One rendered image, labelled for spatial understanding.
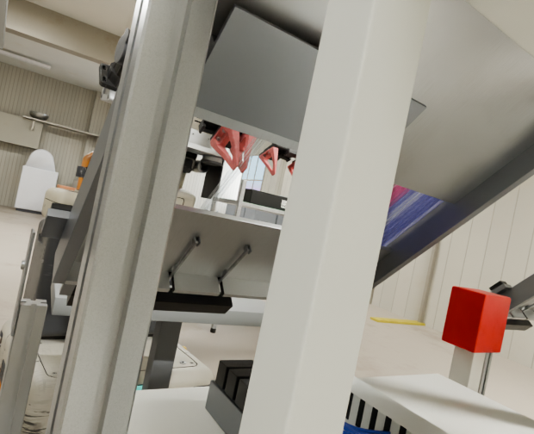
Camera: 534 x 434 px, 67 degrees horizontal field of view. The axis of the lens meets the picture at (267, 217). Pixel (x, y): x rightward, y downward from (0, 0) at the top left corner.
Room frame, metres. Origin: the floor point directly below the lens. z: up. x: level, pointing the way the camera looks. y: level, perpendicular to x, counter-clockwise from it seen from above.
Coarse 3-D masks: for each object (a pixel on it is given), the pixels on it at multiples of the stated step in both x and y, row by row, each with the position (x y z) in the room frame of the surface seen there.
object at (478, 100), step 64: (256, 0) 0.42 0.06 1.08; (320, 0) 0.43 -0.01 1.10; (448, 0) 0.47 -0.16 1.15; (256, 64) 0.44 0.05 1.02; (448, 64) 0.54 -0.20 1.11; (512, 64) 0.56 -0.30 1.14; (256, 128) 0.56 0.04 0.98; (448, 128) 0.64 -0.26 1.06; (512, 128) 0.68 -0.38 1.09; (448, 192) 0.80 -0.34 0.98
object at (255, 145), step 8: (256, 144) 0.61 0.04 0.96; (248, 152) 0.62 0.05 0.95; (256, 152) 0.62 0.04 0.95; (240, 160) 0.63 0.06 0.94; (248, 160) 0.63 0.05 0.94; (240, 168) 0.65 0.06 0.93; (232, 176) 0.66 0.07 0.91; (224, 184) 0.67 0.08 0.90; (216, 192) 0.68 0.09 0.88; (224, 192) 0.69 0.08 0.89; (208, 200) 0.70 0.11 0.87; (216, 200) 0.70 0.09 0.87; (200, 208) 0.72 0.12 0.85; (208, 208) 0.72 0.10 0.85
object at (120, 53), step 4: (128, 28) 1.09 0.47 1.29; (128, 32) 1.08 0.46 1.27; (124, 36) 1.10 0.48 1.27; (128, 36) 1.08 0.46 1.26; (120, 40) 1.12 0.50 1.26; (124, 40) 1.09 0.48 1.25; (120, 44) 1.12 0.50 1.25; (124, 44) 1.09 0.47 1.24; (116, 48) 1.14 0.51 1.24; (120, 48) 1.11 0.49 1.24; (124, 48) 1.08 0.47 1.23; (116, 52) 1.13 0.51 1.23; (120, 52) 1.10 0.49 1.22; (124, 52) 1.09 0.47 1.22; (116, 56) 1.12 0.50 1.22; (120, 56) 1.10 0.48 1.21; (124, 56) 1.09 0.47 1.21; (116, 60) 1.12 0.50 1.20; (120, 60) 1.10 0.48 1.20; (120, 64) 1.12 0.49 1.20
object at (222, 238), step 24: (192, 216) 0.68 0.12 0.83; (216, 216) 0.70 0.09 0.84; (168, 240) 0.72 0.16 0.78; (192, 240) 0.73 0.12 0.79; (216, 240) 0.76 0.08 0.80; (240, 240) 0.77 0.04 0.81; (264, 240) 0.79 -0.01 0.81; (168, 264) 0.79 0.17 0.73; (192, 264) 0.81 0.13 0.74; (216, 264) 0.83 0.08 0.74; (240, 264) 0.85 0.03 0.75; (264, 264) 0.87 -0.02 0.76
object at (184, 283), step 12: (72, 276) 0.70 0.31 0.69; (168, 276) 0.80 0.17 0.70; (180, 276) 0.82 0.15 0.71; (192, 276) 0.83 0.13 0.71; (204, 276) 0.85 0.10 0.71; (216, 276) 0.87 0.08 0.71; (168, 288) 0.78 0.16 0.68; (180, 288) 0.80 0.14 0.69; (192, 288) 0.81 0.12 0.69; (204, 288) 0.83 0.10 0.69; (216, 288) 0.85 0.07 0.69; (228, 288) 0.86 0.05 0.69; (240, 288) 0.88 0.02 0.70; (252, 288) 0.90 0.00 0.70; (264, 288) 0.92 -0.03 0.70
